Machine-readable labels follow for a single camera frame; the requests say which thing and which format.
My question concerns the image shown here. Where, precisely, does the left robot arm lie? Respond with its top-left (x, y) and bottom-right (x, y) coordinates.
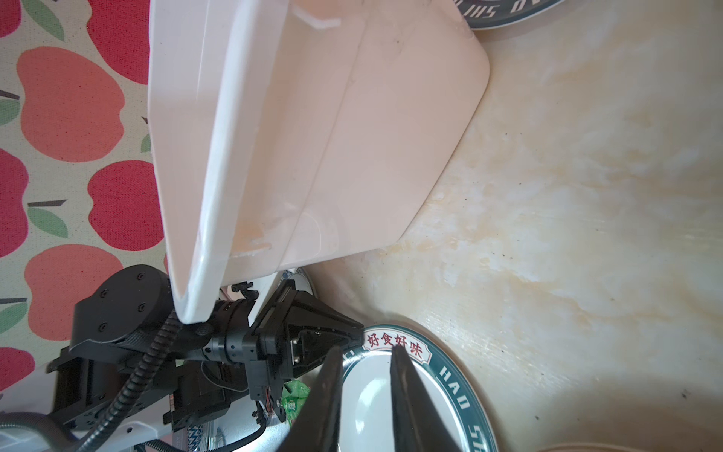
top-left (1, 265), bottom-right (363, 451)

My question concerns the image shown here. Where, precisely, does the large dark-rimmed lettered plate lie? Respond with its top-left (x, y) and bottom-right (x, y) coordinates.
top-left (338, 324), bottom-right (499, 451)

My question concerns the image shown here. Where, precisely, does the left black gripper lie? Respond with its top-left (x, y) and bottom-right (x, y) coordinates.
top-left (203, 279), bottom-right (365, 421)

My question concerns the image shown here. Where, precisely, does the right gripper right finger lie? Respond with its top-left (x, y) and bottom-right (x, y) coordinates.
top-left (390, 346), bottom-right (461, 451)

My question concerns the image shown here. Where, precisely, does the white plastic bin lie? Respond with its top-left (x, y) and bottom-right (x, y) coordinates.
top-left (148, 1), bottom-right (490, 324)

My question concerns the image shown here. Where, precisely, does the small dark-rimmed lettered plate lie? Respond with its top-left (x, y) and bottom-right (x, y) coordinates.
top-left (453, 0), bottom-right (563, 31)

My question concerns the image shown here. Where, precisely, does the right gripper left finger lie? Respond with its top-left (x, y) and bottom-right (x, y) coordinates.
top-left (277, 347), bottom-right (344, 452)

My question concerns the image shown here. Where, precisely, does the green snack packet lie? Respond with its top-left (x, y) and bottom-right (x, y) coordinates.
top-left (282, 380), bottom-right (311, 426)

